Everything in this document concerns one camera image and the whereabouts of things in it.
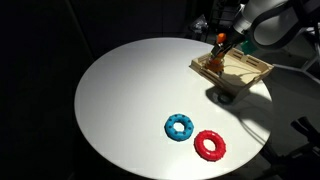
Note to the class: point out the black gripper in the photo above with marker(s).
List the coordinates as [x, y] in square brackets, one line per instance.
[236, 39]

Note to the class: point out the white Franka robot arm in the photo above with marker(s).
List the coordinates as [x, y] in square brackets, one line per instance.
[276, 20]

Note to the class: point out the orange rod with base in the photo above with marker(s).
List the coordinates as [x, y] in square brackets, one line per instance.
[221, 37]

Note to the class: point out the wooden crate tray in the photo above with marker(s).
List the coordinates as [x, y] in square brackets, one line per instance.
[243, 76]

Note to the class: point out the clear plastic bag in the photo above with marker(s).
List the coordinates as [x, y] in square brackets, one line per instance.
[200, 24]

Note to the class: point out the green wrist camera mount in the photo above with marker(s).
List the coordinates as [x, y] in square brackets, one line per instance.
[248, 48]

